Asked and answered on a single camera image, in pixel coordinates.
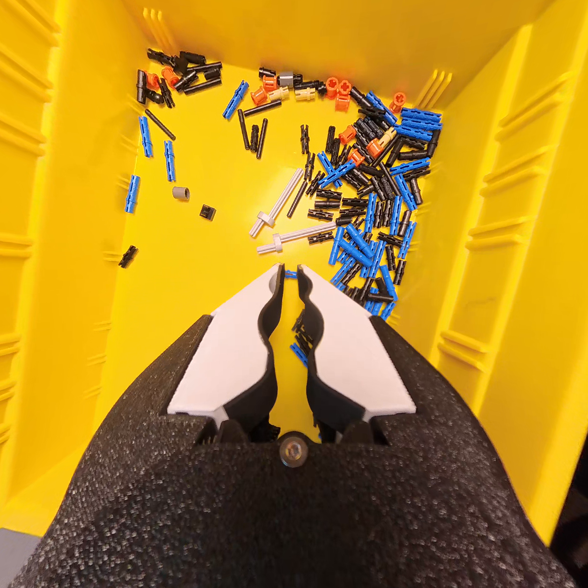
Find light grey axle with stop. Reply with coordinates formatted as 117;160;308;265
249;168;305;238
256;222;337;254

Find yellow storage bin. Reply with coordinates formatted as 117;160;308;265
0;0;588;547

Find heap of blue and black pins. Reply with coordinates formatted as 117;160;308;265
117;46;445;368

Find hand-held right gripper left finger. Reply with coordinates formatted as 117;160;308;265
167;263;286;443

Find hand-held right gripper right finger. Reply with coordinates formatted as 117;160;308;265
296;264;417;443

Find scattered orange bushes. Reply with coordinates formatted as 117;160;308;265
145;68;408;167

